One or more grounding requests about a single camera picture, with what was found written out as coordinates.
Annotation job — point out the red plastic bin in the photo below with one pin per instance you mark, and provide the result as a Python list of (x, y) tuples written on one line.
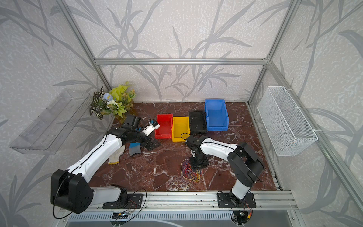
[(166, 123)]

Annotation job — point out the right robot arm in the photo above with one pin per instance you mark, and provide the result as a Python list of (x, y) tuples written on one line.
[(243, 160)]

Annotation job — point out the blue plastic bin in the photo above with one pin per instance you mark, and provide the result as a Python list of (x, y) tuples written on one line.
[(216, 115)]

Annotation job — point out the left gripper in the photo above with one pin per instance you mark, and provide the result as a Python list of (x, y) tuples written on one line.
[(151, 146)]

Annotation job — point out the yellow plastic bin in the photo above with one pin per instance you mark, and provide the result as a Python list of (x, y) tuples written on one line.
[(181, 128)]

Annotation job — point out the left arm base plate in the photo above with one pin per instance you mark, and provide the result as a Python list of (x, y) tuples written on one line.
[(131, 201)]

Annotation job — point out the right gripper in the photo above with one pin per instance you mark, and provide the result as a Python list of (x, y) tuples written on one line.
[(202, 166)]

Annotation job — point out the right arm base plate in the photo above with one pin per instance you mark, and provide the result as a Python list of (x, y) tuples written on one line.
[(228, 200)]

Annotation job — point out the white knit work glove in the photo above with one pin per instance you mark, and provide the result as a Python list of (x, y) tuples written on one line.
[(115, 157)]

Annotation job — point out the white wire mesh basket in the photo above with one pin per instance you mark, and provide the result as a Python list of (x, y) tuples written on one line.
[(287, 127)]

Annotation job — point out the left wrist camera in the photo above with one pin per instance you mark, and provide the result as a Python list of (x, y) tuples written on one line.
[(152, 126)]

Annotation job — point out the aluminium front rail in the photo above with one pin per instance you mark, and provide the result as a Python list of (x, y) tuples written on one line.
[(207, 201)]

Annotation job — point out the artificial plant in vase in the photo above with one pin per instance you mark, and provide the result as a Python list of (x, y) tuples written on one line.
[(117, 102)]

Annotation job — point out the clear plastic wall shelf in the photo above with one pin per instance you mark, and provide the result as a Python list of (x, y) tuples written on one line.
[(46, 134)]

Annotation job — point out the blue grey work glove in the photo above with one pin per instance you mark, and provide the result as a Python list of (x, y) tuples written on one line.
[(134, 149)]

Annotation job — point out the black plastic bin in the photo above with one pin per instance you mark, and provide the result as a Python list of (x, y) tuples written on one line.
[(198, 123)]

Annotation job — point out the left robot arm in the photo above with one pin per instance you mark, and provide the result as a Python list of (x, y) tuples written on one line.
[(70, 188)]

